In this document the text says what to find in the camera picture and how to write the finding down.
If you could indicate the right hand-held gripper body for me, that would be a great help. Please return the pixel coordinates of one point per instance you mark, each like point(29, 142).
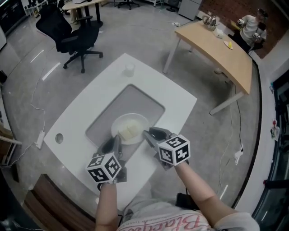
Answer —
point(173, 150)

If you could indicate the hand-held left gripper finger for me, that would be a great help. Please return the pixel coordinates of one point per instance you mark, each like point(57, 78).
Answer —
point(108, 145)
point(118, 144)

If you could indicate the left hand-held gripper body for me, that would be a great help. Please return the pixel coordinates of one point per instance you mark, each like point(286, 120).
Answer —
point(102, 168)

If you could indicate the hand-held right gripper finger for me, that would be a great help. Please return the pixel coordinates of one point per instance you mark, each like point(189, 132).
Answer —
point(159, 132)
point(150, 138)

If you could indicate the pale yellow food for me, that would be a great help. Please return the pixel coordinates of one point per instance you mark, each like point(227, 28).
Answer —
point(129, 131)

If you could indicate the white round plate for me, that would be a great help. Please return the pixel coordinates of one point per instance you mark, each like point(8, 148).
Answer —
point(119, 123)

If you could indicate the person's right forearm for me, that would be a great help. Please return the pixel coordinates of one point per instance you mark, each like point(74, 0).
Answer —
point(198, 191)

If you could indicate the person's left forearm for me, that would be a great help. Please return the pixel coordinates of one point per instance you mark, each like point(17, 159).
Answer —
point(106, 207)

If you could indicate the small plate with yellow food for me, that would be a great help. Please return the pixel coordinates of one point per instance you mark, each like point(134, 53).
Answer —
point(229, 44)

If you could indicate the grey rectangular tray mat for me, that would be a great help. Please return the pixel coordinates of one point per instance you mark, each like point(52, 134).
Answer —
point(133, 100)

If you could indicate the round grey table grommet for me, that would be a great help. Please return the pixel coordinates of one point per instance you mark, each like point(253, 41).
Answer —
point(59, 138)

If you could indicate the black waist pouch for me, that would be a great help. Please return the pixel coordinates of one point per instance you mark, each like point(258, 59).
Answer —
point(186, 201)

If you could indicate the brown wooden cabinet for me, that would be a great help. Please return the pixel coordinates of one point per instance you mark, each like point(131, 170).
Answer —
point(56, 203)

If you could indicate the white plug adapter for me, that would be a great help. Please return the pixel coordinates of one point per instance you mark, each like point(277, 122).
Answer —
point(239, 155)

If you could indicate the white power strip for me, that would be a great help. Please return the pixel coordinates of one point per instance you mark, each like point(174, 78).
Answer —
point(40, 139)

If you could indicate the clear glass cup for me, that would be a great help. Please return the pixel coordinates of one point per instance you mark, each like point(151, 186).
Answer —
point(129, 70)

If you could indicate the person's white printed shirt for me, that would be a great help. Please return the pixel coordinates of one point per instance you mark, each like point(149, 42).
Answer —
point(180, 222)

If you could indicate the wooden desk with white legs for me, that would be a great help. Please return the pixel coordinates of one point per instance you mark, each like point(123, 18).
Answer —
point(214, 54)

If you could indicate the white tissue pack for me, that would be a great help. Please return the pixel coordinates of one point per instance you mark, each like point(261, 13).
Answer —
point(219, 33)

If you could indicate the black office chair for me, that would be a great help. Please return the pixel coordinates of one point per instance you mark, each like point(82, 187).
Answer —
point(67, 33)

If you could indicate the silver kettle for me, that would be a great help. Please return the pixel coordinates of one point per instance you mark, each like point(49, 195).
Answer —
point(210, 21)

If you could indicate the white cabinet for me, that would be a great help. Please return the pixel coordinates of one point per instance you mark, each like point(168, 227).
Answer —
point(188, 9)

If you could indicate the curved wooden table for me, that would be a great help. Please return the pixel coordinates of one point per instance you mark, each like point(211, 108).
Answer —
point(81, 4)

